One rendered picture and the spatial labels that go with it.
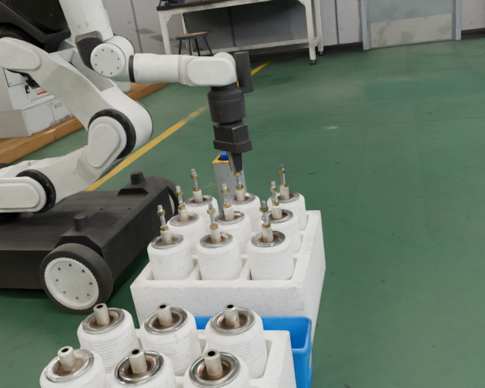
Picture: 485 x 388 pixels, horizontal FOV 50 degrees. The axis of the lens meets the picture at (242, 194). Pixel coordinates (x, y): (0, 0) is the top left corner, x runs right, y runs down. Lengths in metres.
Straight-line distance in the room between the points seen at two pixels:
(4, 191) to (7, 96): 2.06
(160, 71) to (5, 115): 2.60
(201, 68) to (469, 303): 0.83
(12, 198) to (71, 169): 0.21
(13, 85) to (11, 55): 2.20
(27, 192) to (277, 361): 1.02
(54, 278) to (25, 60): 0.59
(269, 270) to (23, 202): 0.87
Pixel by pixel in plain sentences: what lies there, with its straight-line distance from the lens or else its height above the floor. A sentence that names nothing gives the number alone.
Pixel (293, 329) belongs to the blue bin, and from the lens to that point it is 1.12.
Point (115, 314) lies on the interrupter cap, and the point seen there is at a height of 0.25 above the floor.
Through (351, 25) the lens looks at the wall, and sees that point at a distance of 6.12.
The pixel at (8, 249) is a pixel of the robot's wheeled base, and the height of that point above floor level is 0.17.
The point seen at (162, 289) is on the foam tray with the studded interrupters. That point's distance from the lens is 1.18.
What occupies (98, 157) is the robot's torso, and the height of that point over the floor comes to 0.39.
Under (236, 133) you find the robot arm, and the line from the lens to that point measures 1.27.
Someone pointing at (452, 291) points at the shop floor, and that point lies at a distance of 1.41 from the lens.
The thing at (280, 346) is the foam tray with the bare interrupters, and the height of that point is 0.18.
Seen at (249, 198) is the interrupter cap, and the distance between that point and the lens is 1.37.
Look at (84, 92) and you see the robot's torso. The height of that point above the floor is 0.56.
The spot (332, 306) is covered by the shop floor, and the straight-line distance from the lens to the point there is 1.35.
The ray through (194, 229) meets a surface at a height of 0.24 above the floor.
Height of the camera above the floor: 0.75
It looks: 21 degrees down
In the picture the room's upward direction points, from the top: 9 degrees counter-clockwise
